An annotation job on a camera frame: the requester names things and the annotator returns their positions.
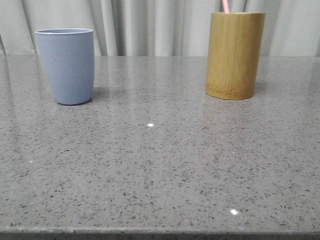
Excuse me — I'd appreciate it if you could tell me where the blue plastic cup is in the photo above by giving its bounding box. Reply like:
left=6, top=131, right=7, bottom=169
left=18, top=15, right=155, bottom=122
left=35, top=28, right=95, bottom=105

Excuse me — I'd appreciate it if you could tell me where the pink chopstick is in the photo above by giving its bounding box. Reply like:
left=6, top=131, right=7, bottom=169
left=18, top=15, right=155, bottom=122
left=221, top=0, right=230, bottom=14

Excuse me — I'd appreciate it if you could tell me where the bamboo cylinder holder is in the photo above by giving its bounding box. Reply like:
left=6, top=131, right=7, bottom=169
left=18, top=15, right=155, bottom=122
left=205, top=12, right=266, bottom=100

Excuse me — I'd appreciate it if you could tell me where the grey-white curtain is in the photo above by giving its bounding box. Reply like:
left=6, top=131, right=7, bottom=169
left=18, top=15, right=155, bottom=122
left=0, top=0, right=320, bottom=57

